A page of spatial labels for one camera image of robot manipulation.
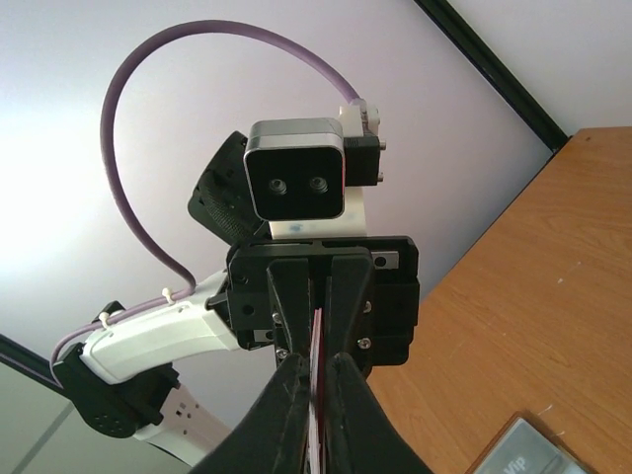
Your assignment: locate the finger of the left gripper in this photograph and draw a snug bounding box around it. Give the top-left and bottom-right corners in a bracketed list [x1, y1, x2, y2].
[267, 259, 312, 363]
[324, 254, 374, 359]

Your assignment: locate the left black frame post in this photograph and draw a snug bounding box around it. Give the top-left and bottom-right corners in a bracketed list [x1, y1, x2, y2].
[0, 334, 64, 396]

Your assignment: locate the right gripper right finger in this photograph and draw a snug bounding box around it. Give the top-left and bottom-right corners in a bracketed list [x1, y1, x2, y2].
[324, 353, 432, 474]

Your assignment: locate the brown leather card holder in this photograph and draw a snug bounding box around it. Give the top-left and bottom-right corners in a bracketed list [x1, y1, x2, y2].
[463, 412, 592, 474]

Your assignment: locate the black frame post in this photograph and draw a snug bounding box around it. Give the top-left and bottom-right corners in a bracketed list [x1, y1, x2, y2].
[414, 0, 569, 154]
[0, 334, 64, 396]

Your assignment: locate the right black frame post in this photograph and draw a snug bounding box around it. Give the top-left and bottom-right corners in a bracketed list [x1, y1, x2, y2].
[414, 0, 569, 154]

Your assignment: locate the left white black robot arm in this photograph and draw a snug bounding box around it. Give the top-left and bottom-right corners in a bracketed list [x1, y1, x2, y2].
[52, 128, 427, 473]

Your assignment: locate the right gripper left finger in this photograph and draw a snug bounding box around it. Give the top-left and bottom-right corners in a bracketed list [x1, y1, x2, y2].
[191, 355, 310, 474]

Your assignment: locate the red white credit card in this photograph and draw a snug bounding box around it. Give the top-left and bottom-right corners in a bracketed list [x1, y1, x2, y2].
[307, 308, 326, 473]

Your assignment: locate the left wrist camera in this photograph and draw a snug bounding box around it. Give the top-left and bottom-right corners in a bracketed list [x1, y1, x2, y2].
[243, 99, 386, 240]

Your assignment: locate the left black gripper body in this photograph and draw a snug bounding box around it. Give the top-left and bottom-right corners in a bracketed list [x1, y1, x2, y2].
[226, 236, 420, 376]

